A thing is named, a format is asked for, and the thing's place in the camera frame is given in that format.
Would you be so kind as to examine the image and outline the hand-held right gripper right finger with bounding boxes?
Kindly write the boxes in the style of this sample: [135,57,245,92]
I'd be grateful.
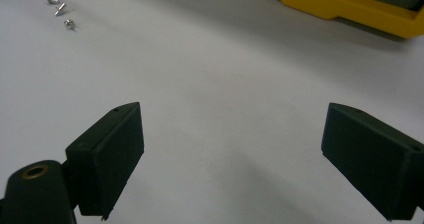
[320,102,424,222]

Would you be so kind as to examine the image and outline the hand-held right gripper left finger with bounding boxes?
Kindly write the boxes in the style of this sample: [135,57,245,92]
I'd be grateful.
[65,101,145,221]

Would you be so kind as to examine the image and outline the yellow plastic tray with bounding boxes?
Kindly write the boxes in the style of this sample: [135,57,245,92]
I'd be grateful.
[248,0,424,40]

